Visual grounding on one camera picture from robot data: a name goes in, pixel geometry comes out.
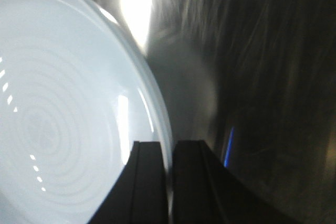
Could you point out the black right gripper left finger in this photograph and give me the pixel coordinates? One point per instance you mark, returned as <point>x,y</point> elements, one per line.
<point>139,194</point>

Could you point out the light blue plate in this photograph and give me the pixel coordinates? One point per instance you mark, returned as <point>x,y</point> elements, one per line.
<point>76,96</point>

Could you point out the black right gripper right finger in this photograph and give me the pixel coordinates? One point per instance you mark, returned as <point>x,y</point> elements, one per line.
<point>206,192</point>

